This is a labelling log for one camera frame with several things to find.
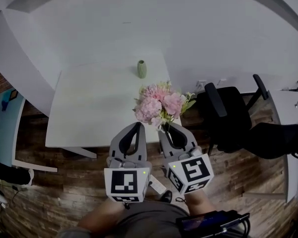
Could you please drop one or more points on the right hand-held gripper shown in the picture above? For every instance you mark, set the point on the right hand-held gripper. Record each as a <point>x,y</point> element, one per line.
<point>193,172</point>

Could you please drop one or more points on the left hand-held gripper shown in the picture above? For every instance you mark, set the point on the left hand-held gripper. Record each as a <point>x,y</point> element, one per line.
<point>124,182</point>

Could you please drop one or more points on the pink artificial flowers bouquet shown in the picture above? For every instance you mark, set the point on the pink artificial flowers bouquet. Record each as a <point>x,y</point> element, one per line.
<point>151,105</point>

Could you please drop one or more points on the person's right forearm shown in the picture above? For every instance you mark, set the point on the person's right forearm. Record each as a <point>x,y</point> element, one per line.
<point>200,204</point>

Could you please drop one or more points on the person's left forearm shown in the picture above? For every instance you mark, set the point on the person's left forearm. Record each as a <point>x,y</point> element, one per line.
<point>101,217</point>

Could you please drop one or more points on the white power strip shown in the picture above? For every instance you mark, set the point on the white power strip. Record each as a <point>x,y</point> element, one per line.
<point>157,184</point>

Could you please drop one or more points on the person's black shoe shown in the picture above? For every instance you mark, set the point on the person's black shoe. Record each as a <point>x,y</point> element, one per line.
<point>167,196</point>

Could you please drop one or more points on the black office chair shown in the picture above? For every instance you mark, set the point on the black office chair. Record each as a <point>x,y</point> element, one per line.
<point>233,113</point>

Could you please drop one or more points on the person's gray shirt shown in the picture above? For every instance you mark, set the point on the person's gray shirt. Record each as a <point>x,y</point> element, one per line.
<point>144,219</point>

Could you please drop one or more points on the green ribbed vase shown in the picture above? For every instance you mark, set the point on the green ribbed vase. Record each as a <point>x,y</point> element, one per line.
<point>142,69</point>

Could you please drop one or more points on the black waist-worn device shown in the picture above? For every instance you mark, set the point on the black waist-worn device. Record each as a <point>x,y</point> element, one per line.
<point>208,223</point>

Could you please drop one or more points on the black bag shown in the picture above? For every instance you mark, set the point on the black bag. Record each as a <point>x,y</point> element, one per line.
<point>10,172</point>

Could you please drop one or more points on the light blue glass table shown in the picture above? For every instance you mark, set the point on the light blue glass table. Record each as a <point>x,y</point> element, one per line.
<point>2,133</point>

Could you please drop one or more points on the white wall socket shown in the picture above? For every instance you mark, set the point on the white wall socket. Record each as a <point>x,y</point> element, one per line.
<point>200,83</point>

